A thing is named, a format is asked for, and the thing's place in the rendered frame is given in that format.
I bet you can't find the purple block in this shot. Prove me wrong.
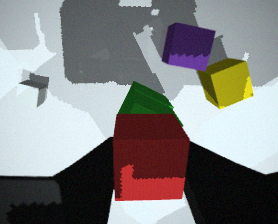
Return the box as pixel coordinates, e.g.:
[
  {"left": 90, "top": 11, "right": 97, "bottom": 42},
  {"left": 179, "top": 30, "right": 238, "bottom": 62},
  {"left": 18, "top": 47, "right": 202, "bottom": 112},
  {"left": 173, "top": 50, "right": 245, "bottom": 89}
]
[{"left": 162, "top": 22, "right": 216, "bottom": 72}]

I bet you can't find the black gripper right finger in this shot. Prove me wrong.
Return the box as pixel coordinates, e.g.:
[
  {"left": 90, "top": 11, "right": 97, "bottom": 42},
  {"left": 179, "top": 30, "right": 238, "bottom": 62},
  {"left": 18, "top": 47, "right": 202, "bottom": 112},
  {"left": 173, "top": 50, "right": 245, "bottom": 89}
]
[{"left": 183, "top": 141, "right": 278, "bottom": 224}]

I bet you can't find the yellow block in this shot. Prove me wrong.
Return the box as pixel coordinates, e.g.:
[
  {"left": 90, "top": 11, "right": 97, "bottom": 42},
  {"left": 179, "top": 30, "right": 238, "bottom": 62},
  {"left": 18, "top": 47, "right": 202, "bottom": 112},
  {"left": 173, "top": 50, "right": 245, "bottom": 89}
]
[{"left": 197, "top": 58, "right": 254, "bottom": 109}]

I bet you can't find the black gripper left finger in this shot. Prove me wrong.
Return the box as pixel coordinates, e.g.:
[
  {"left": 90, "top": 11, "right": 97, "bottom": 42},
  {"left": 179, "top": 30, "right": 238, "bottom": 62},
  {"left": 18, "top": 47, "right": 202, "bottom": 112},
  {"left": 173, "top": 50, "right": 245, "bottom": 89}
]
[{"left": 0, "top": 137, "right": 114, "bottom": 224}]

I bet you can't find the red block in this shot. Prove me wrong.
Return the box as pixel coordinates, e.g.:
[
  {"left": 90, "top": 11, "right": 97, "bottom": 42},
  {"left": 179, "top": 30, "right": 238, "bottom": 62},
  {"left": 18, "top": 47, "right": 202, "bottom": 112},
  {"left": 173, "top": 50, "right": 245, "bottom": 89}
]
[{"left": 113, "top": 114, "right": 190, "bottom": 201}]

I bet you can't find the green block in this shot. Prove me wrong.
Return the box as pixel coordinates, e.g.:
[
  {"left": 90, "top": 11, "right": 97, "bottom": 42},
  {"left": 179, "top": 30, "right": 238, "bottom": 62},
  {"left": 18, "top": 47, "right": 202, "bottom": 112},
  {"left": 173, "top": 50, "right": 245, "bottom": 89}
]
[
  {"left": 118, "top": 81, "right": 174, "bottom": 114},
  {"left": 122, "top": 90, "right": 184, "bottom": 127}
]

